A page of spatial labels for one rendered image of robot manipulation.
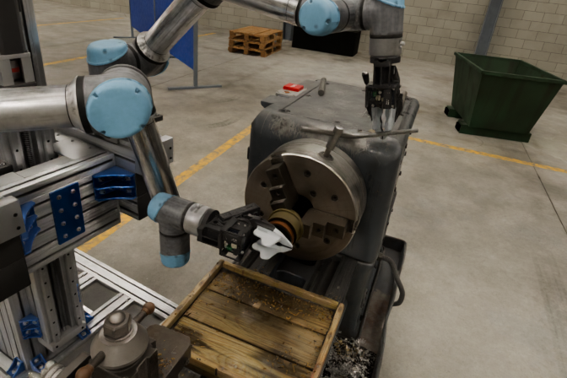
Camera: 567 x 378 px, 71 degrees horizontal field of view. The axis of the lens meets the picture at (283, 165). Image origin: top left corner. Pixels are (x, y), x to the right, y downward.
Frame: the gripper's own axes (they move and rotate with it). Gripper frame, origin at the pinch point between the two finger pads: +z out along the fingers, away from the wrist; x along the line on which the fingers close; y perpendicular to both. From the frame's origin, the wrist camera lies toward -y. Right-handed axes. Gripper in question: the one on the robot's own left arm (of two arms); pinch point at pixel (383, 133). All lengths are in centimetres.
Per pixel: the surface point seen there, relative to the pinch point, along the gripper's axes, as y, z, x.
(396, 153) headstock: -1.2, 5.8, 3.5
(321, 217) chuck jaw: 18.6, 16.7, -11.5
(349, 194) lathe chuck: 15.7, 10.9, -5.0
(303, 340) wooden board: 37, 39, -10
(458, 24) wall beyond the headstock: -978, 40, 19
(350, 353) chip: 10, 70, -6
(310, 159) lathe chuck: 15.7, 2.6, -14.9
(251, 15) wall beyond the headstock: -963, -2, -520
